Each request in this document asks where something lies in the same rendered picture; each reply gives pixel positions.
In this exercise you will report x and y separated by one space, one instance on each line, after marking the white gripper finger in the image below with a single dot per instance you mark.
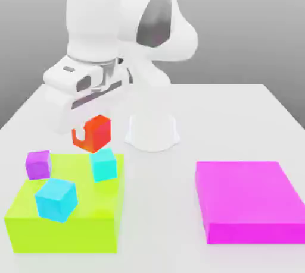
80 133

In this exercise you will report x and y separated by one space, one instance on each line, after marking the small red cube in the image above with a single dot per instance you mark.
99 135

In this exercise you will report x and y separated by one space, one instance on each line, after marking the large lime green box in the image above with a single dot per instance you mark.
64 235

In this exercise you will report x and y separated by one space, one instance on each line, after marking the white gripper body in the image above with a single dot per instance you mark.
62 113

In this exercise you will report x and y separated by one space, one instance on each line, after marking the small cyan cube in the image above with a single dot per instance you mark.
56 200
104 166

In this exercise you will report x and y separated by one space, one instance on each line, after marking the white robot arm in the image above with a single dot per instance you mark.
93 23

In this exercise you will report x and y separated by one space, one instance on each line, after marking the small purple cube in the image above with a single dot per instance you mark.
38 166

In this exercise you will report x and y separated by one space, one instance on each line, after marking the large magenta box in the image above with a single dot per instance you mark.
245 194

